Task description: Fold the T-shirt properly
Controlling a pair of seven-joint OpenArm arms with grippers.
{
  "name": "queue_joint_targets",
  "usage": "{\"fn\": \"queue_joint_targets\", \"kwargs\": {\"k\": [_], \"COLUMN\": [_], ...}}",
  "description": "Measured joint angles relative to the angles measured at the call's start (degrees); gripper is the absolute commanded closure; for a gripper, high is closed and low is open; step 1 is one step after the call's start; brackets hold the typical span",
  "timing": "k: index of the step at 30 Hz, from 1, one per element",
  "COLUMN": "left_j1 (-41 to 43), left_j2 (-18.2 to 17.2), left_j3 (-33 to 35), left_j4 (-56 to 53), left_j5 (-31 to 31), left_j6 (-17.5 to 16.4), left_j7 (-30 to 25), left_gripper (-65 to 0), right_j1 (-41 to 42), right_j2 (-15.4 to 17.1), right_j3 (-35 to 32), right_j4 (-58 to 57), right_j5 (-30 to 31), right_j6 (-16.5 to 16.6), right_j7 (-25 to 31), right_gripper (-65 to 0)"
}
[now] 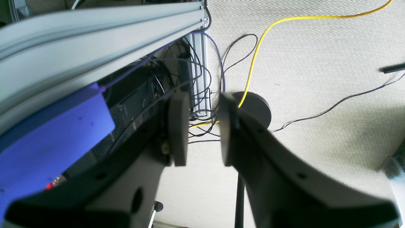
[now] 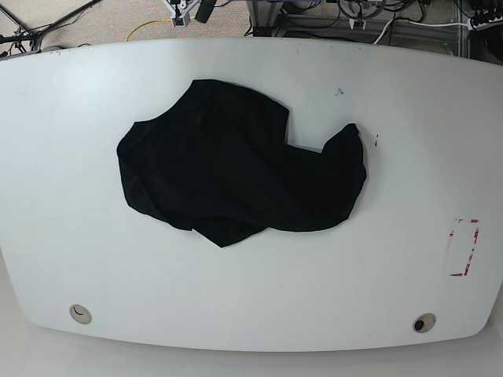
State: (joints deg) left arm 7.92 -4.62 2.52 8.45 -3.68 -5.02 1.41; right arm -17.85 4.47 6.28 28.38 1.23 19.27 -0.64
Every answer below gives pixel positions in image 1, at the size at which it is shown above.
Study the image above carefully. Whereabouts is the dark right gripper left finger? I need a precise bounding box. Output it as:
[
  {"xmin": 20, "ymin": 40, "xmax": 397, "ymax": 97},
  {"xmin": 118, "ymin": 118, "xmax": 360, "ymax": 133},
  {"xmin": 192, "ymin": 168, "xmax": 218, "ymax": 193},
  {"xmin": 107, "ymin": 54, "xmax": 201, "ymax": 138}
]
[{"xmin": 3, "ymin": 92, "xmax": 190, "ymax": 228}]

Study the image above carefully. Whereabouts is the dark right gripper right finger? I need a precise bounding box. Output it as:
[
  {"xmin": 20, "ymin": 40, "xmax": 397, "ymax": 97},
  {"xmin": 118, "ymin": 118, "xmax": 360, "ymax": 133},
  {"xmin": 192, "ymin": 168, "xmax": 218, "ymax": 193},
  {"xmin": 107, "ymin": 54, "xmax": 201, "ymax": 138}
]
[{"xmin": 219, "ymin": 93, "xmax": 399, "ymax": 228}]

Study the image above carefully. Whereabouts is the blue panel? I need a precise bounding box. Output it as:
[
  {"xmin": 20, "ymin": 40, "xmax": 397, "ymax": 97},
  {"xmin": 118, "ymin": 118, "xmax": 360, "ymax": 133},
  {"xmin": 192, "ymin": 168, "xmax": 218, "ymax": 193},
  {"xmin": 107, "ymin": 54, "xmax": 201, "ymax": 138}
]
[{"xmin": 0, "ymin": 83, "xmax": 115, "ymax": 222}]

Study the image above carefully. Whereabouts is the black computer case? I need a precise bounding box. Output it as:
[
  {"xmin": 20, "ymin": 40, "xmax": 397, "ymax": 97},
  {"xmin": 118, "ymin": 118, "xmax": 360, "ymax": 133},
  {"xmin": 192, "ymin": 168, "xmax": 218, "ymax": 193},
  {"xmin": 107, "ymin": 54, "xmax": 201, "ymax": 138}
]
[{"xmin": 63, "ymin": 68, "xmax": 193, "ymax": 178}]

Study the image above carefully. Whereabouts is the black round stand base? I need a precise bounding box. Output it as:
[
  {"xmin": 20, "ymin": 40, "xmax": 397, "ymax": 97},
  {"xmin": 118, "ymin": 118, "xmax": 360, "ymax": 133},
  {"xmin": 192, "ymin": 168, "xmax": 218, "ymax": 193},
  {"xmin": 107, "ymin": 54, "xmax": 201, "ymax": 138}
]
[{"xmin": 240, "ymin": 92, "xmax": 272, "ymax": 129}]

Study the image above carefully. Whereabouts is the aluminium frame rail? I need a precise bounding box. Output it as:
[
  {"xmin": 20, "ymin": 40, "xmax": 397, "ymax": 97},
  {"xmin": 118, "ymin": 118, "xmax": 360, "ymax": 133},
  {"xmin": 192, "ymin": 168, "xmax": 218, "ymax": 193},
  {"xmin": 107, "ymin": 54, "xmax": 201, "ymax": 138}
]
[{"xmin": 0, "ymin": 2, "xmax": 205, "ymax": 133}]

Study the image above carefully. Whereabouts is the yellow cable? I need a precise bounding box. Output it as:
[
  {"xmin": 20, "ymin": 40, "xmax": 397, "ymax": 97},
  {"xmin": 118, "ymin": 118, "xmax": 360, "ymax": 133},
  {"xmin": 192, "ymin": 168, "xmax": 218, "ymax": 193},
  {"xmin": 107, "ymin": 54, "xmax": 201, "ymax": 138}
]
[{"xmin": 190, "ymin": 0, "xmax": 393, "ymax": 128}]

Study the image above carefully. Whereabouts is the aluminium frame post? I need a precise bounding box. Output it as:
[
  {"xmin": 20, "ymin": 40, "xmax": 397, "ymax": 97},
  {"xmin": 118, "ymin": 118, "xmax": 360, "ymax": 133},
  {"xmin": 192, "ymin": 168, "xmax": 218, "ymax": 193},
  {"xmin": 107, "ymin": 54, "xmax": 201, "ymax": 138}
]
[{"xmin": 187, "ymin": 34, "xmax": 211, "ymax": 117}]

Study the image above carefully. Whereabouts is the black floor cable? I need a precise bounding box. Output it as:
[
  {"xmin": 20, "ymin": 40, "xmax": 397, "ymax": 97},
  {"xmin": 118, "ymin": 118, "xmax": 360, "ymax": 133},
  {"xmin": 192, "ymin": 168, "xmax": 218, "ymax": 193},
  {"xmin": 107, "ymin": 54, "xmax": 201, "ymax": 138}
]
[{"xmin": 269, "ymin": 72, "xmax": 405, "ymax": 133}]

